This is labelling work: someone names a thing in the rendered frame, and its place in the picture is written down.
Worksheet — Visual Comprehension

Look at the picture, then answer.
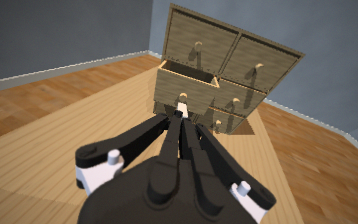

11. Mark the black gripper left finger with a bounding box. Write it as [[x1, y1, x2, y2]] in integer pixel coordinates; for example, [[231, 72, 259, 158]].
[[75, 103, 183, 205]]

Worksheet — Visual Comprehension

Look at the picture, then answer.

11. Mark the wooden drawer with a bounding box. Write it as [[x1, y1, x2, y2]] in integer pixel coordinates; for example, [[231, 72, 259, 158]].
[[210, 77, 266, 116], [195, 107, 243, 134], [153, 59, 219, 116], [155, 102, 197, 122], [221, 36, 297, 91], [165, 11, 237, 73]]

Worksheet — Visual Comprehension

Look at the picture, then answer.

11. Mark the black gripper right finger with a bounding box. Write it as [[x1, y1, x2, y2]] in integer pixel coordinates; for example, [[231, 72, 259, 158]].
[[179, 103, 277, 224]]

